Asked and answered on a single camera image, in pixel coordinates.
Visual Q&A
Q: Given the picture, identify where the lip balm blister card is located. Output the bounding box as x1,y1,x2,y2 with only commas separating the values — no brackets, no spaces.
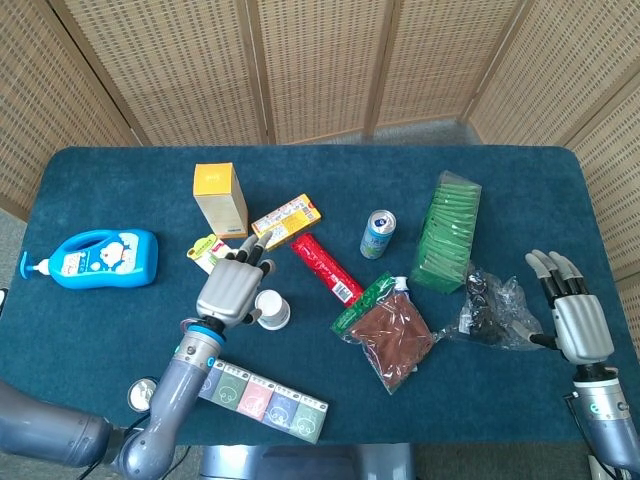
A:
186,233,240,275

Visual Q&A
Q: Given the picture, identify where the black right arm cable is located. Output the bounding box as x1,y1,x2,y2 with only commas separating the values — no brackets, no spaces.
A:
563,392,594,454

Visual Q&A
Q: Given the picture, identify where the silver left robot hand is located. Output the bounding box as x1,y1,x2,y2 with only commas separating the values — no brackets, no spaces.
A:
195,230,277,329

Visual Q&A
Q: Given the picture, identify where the brown cloth in plastic bag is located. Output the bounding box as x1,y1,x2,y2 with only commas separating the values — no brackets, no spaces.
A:
330,272,435,396

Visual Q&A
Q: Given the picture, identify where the clear plastic jar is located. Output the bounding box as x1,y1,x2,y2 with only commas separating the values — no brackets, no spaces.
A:
126,377,160,414

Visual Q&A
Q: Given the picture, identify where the grey robot torso base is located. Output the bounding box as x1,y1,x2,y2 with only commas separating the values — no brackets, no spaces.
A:
199,442,416,480

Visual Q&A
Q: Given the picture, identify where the clear bag of black items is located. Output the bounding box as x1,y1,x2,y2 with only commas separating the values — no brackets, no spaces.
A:
433,262,546,351

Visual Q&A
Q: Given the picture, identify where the blue pump soap bottle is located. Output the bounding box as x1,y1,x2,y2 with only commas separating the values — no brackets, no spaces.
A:
19,228,160,290

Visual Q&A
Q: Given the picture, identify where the light blue drink can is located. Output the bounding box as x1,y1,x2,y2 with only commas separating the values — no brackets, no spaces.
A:
359,209,397,260

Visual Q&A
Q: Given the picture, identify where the woven wooden folding screen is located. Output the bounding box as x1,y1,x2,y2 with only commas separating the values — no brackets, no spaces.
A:
0,0,640,346

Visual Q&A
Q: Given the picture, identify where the red snack packet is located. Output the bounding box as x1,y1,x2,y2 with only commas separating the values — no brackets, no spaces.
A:
290,232,365,309

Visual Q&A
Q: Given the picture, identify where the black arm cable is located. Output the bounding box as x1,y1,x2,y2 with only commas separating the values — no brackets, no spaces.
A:
82,419,194,480
563,392,594,454

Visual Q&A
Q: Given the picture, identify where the blue felt table cover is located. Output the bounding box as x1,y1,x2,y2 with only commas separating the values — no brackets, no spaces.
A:
0,144,626,446

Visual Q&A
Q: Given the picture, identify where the multicolour pocket tissue pack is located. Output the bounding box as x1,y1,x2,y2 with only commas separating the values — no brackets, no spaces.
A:
197,357,330,445

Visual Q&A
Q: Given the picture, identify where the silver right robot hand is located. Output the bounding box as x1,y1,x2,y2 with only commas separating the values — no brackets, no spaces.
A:
524,248,616,366

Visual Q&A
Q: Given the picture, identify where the white cup small blue flower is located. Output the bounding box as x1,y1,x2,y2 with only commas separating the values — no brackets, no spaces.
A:
253,289,291,325

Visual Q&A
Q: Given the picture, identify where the green tea bag pack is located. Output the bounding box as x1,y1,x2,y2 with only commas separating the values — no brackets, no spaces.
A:
410,170,483,295

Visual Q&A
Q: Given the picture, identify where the tall cream orange carton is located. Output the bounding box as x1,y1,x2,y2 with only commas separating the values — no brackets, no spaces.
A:
193,162,250,240

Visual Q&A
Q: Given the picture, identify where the flat yellow cardboard box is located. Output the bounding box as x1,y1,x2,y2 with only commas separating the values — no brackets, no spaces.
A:
250,193,323,253

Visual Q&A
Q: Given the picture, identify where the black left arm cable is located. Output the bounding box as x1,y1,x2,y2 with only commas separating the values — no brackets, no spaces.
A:
82,419,194,480

